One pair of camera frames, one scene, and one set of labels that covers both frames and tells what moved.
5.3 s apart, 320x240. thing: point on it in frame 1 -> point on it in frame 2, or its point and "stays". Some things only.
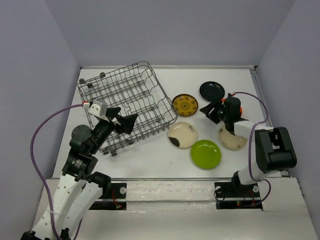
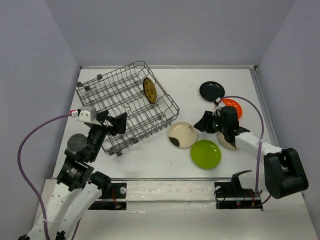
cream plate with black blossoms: [182, 134] stays
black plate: [212, 91] stays
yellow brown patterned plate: [185, 105] -> [149, 90]
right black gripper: [211, 115] -> [203, 123]
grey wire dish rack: [137, 90] stays
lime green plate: [205, 154] stays
